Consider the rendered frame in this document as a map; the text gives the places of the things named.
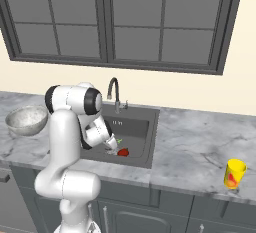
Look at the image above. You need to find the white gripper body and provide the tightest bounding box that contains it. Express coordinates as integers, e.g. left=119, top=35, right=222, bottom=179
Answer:
left=105, top=135, right=119, bottom=152

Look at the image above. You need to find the red bell pepper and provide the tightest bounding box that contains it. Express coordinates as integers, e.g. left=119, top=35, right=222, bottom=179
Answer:
left=117, top=147, right=130, bottom=158

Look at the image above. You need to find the dark grey sink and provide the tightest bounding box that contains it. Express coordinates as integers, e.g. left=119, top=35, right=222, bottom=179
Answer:
left=79, top=102, right=161, bottom=170

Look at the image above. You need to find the grey panel under sink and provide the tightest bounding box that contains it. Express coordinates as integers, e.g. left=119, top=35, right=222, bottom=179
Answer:
left=99, top=178, right=162, bottom=209

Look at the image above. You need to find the grey speckled bowl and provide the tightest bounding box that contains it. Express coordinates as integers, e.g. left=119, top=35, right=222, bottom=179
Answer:
left=4, top=105, right=50, bottom=137

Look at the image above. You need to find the yellow cup with red print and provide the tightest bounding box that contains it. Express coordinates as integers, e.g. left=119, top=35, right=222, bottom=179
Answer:
left=223, top=158, right=248, bottom=190

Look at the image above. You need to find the dark curved tap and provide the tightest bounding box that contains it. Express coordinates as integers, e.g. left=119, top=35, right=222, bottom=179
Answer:
left=106, top=76, right=130, bottom=115

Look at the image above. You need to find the grey cupboard door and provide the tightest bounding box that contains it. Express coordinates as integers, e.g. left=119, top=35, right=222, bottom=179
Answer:
left=185, top=195, right=256, bottom=233
left=96, top=198, right=192, bottom=233
left=30, top=192, right=98, bottom=233

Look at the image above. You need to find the grey dishwasher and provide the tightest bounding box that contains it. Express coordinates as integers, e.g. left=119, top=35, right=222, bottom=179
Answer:
left=0, top=166, right=38, bottom=233

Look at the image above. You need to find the dark grey framed window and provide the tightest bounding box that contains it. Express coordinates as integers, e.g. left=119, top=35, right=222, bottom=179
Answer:
left=0, top=0, right=247, bottom=76

